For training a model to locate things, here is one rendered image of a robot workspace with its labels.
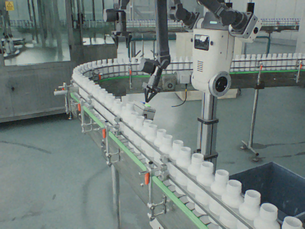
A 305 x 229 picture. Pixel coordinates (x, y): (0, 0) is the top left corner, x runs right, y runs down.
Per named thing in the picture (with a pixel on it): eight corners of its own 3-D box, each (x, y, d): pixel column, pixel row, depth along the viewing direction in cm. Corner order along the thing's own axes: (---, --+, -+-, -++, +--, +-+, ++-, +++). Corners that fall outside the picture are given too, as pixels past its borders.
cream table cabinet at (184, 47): (224, 89, 623) (229, 32, 583) (237, 98, 565) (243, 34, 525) (174, 92, 605) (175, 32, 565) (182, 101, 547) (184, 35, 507)
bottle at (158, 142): (151, 166, 121) (151, 129, 115) (164, 163, 123) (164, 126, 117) (158, 173, 115) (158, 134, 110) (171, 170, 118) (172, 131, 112)
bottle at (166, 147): (159, 171, 117) (159, 133, 111) (174, 171, 117) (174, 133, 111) (159, 179, 111) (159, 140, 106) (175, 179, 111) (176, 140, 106)
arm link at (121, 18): (127, 10, 165) (123, 10, 170) (115, 10, 162) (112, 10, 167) (127, 22, 168) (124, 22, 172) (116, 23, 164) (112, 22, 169)
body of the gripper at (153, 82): (150, 89, 153) (155, 75, 151) (142, 84, 161) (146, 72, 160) (160, 92, 156) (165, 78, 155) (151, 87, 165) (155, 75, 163)
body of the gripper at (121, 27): (111, 34, 171) (110, 21, 169) (127, 33, 176) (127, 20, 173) (115, 35, 166) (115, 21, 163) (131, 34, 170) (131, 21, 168)
